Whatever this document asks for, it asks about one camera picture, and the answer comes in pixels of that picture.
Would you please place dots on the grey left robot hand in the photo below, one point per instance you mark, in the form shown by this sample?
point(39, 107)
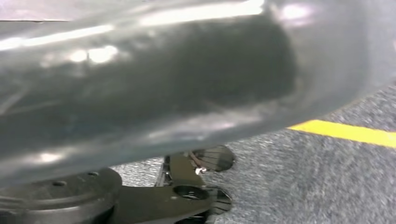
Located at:
point(154, 77)

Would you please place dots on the yellow straight tape strip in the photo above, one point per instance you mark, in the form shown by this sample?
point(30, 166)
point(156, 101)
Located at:
point(346, 132)

